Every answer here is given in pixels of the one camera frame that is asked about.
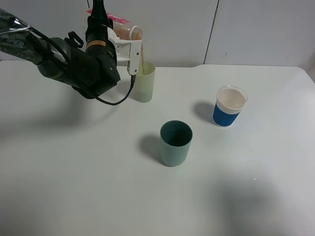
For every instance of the blue white paper cup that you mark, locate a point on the blue white paper cup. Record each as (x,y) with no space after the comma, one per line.
(230,101)

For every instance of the pale yellow plastic cup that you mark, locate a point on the pale yellow plastic cup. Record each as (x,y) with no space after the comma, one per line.
(144,82)

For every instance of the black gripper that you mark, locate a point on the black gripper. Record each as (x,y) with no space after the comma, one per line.
(97,30)

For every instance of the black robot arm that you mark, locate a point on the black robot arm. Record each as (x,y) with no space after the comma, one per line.
(89,66)

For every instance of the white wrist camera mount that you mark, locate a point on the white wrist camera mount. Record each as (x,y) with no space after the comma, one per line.
(127,50)

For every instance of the clear plastic drink bottle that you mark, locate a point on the clear plastic drink bottle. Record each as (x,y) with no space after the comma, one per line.
(122,27)

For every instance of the teal green plastic cup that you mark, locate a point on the teal green plastic cup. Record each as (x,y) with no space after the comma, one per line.
(175,140)

